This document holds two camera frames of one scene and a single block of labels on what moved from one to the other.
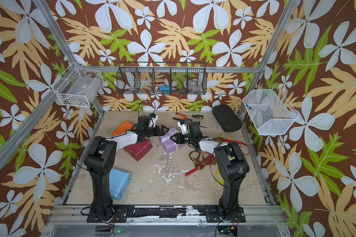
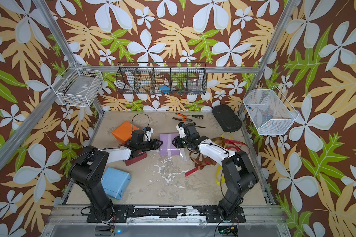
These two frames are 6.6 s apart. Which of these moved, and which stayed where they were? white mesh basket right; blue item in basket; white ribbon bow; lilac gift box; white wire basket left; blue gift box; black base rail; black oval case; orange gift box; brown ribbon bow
Moved: lilac gift box; white ribbon bow
Stayed: brown ribbon bow; orange gift box; white mesh basket right; black base rail; blue item in basket; white wire basket left; black oval case; blue gift box
